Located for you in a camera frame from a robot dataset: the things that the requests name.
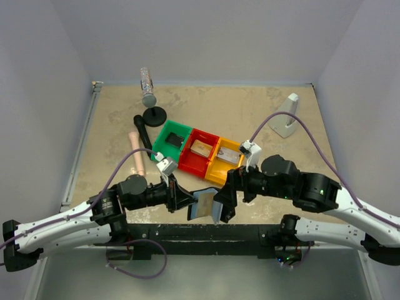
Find black leather card holder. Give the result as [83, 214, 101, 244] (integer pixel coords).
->
[187, 187, 223, 224]

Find gold VIP card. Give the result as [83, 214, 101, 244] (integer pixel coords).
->
[196, 191, 215, 218]

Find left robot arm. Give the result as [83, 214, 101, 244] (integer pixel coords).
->
[1, 175, 197, 272]

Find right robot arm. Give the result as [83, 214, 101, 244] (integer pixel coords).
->
[214, 155, 399, 266]

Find silver cards in yellow bin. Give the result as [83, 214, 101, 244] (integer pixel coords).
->
[216, 147, 241, 164]

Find gold cards in red bin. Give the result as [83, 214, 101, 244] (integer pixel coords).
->
[190, 139, 213, 158]

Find yellow plastic bin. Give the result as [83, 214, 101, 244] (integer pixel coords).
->
[205, 137, 244, 186]

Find red plastic bin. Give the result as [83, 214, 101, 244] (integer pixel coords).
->
[178, 128, 219, 178]

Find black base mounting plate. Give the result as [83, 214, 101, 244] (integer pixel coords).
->
[106, 222, 313, 262]

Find green plastic bin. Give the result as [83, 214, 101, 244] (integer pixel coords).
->
[152, 120, 193, 163]

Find pink cylinder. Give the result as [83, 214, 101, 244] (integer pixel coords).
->
[128, 131, 146, 176]

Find white wedge stand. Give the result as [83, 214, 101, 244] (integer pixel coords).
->
[268, 93, 300, 138]

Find glitter tube on black stand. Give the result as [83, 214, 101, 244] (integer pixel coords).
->
[140, 67, 167, 128]

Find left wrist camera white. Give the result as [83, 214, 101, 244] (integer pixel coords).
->
[155, 152, 178, 177]

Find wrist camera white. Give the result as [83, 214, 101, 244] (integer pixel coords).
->
[239, 140, 262, 171]
[155, 152, 178, 177]

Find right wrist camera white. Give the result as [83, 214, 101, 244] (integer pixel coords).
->
[239, 140, 262, 171]

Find black bin handle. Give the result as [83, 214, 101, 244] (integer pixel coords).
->
[133, 114, 153, 150]

